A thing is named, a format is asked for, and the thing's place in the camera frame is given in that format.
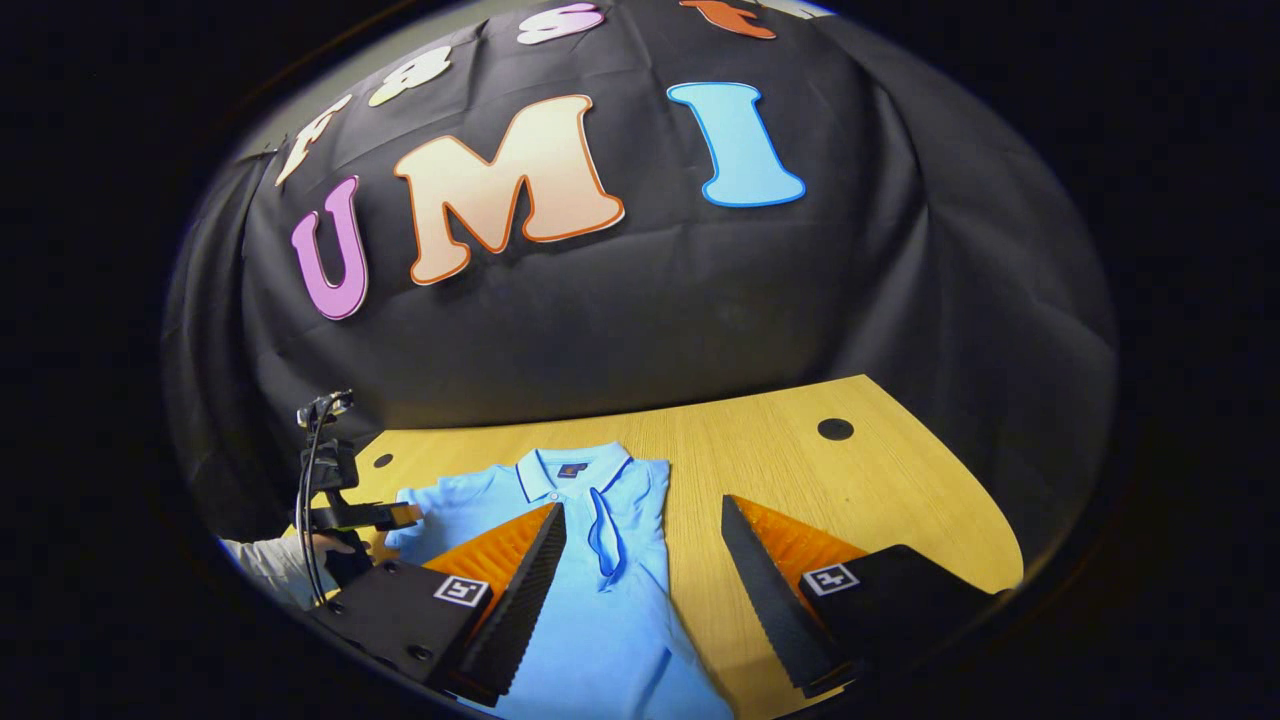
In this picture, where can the light blue T-shirt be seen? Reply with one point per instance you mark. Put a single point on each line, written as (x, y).
(620, 640)

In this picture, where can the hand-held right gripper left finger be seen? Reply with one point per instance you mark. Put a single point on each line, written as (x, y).
(520, 610)

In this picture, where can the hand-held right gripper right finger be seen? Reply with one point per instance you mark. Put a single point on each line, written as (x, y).
(775, 610)

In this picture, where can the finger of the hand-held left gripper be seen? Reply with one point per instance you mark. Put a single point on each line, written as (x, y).
(360, 517)

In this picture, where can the black backdrop cloth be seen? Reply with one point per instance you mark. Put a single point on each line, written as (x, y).
(650, 300)

